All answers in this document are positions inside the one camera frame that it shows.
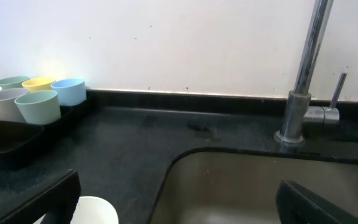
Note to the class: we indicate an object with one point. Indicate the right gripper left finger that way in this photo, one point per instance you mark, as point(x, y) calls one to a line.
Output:
point(42, 196)

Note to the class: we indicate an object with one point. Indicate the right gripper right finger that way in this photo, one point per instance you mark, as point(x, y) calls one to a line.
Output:
point(303, 208)

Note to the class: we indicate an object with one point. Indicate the steel sink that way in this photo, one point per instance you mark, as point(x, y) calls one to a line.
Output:
point(244, 186)

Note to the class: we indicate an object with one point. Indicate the green cup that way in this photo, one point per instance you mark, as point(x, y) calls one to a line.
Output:
point(9, 81)
point(40, 107)

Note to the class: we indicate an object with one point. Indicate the steel tap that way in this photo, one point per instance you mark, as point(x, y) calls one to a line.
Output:
point(294, 118)

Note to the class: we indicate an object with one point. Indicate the grey cup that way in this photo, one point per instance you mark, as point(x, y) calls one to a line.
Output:
point(3, 105)

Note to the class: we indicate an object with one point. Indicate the blue cup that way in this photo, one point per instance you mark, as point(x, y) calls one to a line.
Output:
point(71, 91)

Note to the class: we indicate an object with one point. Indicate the yellow cup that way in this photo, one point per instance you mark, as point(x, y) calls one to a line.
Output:
point(37, 84)

